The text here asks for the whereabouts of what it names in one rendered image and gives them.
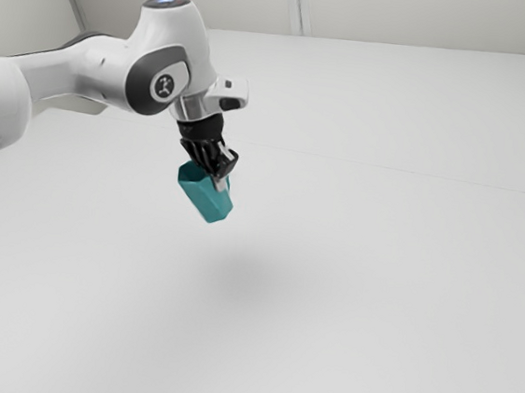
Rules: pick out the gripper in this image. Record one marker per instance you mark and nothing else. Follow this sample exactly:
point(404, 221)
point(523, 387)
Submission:
point(204, 146)

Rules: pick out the teal faceted mug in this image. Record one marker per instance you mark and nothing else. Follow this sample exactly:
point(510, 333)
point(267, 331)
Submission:
point(207, 197)

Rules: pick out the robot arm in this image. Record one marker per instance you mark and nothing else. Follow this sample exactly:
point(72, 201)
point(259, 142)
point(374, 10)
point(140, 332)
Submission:
point(88, 70)

